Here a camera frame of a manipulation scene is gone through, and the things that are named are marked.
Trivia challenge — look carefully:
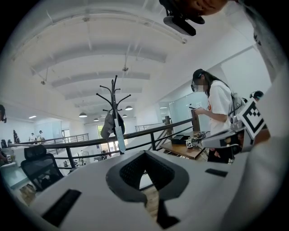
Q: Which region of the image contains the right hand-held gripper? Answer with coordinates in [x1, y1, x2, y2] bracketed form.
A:
[201, 100, 268, 154]

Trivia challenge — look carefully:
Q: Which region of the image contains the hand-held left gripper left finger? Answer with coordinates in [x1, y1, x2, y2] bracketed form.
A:
[29, 150, 158, 231]

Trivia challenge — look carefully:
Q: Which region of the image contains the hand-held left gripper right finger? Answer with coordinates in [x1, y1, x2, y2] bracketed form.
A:
[145, 150, 243, 231]

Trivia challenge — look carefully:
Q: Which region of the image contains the black metal coat rack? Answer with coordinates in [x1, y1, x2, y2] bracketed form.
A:
[96, 75, 132, 156]

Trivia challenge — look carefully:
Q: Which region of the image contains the person's right forearm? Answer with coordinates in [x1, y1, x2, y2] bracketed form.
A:
[254, 127, 271, 147]

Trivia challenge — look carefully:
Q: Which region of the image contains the spare hand-held gripper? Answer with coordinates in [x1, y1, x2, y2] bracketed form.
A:
[185, 131, 206, 148]

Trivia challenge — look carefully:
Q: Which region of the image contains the wooden side table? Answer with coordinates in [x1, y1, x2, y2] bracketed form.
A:
[159, 132, 212, 161]

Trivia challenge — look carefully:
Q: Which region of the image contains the black box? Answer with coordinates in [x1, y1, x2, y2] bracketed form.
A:
[170, 134, 191, 145]

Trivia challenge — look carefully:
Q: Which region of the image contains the black metal railing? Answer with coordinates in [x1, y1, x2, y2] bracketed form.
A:
[9, 117, 195, 172]

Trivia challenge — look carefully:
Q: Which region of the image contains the distant metal railing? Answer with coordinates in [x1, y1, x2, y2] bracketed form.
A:
[17, 133, 89, 145]

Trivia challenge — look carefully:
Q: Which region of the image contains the black mesh office chair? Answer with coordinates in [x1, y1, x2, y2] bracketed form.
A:
[20, 144, 65, 193]

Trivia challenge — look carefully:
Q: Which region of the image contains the grey baseball cap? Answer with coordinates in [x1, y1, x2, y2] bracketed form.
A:
[100, 110, 116, 139]

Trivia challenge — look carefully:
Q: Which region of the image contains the person's grey hooded top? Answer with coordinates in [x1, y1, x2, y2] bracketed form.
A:
[220, 0, 289, 231]

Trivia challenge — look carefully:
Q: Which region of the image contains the person's face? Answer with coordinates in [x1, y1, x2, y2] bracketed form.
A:
[159, 0, 239, 17]

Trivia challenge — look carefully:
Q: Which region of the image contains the wooden post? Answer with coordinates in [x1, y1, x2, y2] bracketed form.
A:
[164, 115, 173, 136]
[191, 108, 201, 133]

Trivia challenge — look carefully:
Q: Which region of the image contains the head-mounted camera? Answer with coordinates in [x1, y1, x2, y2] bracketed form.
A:
[163, 8, 205, 37]

